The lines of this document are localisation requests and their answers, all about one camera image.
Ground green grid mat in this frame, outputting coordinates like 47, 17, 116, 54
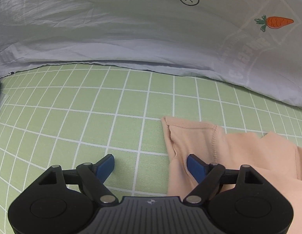
0, 64, 302, 233

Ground peach garment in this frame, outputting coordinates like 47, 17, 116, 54
161, 116, 302, 233

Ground grey fabric storage bag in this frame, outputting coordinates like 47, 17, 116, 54
0, 0, 302, 108

